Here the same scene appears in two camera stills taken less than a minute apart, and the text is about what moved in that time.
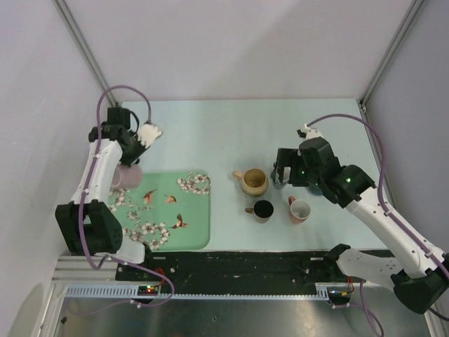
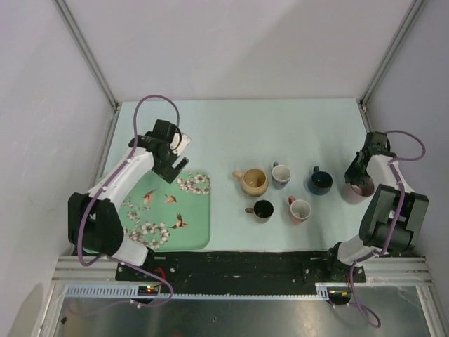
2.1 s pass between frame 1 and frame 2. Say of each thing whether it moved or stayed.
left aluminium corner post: stayed
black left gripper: moved
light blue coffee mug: stayed
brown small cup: stayed
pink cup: stayed
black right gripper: moved
